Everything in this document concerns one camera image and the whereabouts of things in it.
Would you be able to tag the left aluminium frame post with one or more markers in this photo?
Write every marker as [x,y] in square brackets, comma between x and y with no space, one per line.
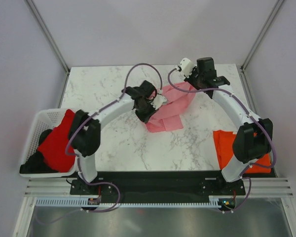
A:
[47,34]

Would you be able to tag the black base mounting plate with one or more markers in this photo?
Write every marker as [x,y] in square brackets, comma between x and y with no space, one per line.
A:
[163,186]

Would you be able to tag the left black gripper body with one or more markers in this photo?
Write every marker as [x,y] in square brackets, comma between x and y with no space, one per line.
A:
[145,110]

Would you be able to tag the pink polo shirt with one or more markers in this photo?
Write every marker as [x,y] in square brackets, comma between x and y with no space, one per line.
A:
[167,118]

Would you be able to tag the red t shirt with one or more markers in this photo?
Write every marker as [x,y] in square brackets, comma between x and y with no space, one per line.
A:
[54,146]

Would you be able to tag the folded orange t shirt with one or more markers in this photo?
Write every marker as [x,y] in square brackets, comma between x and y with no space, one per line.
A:
[223,143]

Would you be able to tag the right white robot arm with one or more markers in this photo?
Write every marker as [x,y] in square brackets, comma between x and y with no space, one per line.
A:
[254,135]

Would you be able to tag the white plastic laundry basket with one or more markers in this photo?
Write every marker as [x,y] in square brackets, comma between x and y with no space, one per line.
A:
[44,120]

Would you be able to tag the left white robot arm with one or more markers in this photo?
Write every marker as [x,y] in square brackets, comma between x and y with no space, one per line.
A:
[85,133]

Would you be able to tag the white slotted cable duct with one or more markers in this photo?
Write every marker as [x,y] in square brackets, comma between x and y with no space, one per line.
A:
[92,201]

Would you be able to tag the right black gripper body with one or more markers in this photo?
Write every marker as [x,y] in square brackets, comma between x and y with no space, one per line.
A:
[195,78]

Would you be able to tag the black t shirt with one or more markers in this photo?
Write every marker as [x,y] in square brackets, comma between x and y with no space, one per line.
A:
[36,165]

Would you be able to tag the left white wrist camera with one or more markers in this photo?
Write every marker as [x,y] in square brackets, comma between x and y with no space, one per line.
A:
[159,101]

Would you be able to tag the right aluminium frame post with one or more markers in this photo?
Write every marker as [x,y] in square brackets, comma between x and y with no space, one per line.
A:
[262,33]

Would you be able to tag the aluminium frame post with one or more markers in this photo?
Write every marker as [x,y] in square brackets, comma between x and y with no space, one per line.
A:
[262,33]
[47,34]

